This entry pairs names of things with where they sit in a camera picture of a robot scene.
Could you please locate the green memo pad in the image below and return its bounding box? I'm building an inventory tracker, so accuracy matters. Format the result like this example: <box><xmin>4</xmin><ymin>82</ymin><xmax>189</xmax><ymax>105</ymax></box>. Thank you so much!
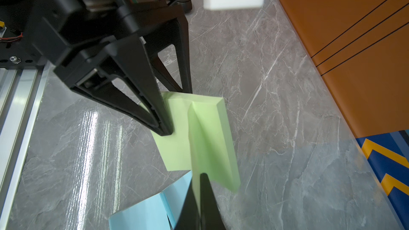
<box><xmin>140</xmin><ymin>91</ymin><xmax>241</xmax><ymax>194</ymax></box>

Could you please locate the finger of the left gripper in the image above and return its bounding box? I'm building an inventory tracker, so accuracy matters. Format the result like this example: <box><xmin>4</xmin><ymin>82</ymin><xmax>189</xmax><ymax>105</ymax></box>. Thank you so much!
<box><xmin>70</xmin><ymin>35</ymin><xmax>174</xmax><ymax>136</ymax></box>
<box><xmin>150</xmin><ymin>16</ymin><xmax>192</xmax><ymax>94</ymax></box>

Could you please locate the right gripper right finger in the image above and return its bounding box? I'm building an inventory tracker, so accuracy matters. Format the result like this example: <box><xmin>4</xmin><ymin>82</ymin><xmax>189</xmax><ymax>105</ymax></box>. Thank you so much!
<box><xmin>200</xmin><ymin>173</ymin><xmax>226</xmax><ymax>230</ymax></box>

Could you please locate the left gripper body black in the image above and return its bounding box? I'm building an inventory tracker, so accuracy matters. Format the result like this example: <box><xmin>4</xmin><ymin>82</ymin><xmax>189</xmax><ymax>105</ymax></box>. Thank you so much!
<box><xmin>25</xmin><ymin>0</ymin><xmax>185</xmax><ymax>88</ymax></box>

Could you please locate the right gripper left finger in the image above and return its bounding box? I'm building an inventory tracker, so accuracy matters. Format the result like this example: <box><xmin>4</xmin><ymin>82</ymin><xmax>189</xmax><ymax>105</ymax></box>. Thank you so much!
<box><xmin>175</xmin><ymin>183</ymin><xmax>200</xmax><ymax>230</ymax></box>

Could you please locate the aluminium front rail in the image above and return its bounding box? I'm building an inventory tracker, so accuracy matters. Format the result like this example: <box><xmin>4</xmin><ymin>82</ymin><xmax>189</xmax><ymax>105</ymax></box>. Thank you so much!
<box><xmin>1</xmin><ymin>63</ymin><xmax>50</xmax><ymax>230</ymax></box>

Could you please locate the blue memo pad upper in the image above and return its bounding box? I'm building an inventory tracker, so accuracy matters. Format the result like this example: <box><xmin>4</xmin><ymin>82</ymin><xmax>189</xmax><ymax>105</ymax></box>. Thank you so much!
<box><xmin>109</xmin><ymin>172</ymin><xmax>192</xmax><ymax>230</ymax></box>

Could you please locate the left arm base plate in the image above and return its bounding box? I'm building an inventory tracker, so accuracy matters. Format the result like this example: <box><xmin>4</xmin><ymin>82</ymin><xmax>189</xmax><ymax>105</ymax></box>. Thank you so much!
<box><xmin>1</xmin><ymin>20</ymin><xmax>46</xmax><ymax>70</ymax></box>

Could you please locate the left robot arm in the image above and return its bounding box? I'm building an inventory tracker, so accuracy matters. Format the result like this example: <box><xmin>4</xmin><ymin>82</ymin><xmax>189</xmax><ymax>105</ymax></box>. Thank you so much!
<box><xmin>1</xmin><ymin>0</ymin><xmax>192</xmax><ymax>136</ymax></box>

